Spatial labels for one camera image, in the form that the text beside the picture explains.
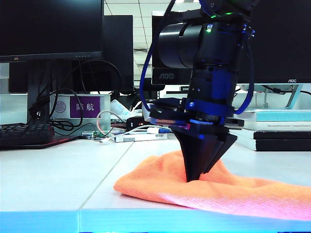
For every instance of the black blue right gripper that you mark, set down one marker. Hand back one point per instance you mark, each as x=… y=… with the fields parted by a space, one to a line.
x=209 y=106

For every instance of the orange rag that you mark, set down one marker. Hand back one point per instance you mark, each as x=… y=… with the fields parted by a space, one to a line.
x=170 y=184

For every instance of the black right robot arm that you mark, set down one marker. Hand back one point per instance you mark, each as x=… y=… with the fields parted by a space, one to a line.
x=194 y=43

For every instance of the white adapter block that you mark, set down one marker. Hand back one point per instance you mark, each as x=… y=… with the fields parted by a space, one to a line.
x=153 y=130

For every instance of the blue and white flat carton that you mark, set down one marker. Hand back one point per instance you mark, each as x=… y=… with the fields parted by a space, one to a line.
x=136 y=138

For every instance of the white book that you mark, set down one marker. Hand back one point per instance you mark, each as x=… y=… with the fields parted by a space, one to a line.
x=279 y=126

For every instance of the teal book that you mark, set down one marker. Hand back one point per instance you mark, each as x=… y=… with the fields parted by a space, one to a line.
x=279 y=116

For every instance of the black device with red light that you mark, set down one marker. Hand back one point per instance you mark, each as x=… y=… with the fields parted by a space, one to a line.
x=134 y=122

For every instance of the white printed packet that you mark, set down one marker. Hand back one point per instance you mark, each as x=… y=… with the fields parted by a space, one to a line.
x=119 y=108

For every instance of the silver monitor stand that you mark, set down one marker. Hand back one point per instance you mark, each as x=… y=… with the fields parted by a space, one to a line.
x=295 y=97

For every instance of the green circuit board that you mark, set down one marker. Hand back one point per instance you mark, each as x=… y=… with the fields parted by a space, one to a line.
x=98 y=134

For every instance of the small silver usb module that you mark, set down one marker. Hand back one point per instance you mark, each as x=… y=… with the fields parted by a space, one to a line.
x=87 y=135

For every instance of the wide black AOC monitor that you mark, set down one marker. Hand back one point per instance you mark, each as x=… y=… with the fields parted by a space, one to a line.
x=279 y=48

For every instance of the white box with purple label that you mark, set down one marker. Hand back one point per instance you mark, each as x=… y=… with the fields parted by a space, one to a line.
x=85 y=106

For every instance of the black monitor stand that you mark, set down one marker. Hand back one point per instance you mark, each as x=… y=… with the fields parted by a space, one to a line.
x=39 y=85

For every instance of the black keyboard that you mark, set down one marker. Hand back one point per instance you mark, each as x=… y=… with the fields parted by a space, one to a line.
x=24 y=136

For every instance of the large black monitor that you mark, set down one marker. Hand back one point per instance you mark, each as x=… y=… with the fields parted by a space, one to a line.
x=48 y=24

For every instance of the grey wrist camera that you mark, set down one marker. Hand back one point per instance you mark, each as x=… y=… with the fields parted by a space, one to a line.
x=145 y=114

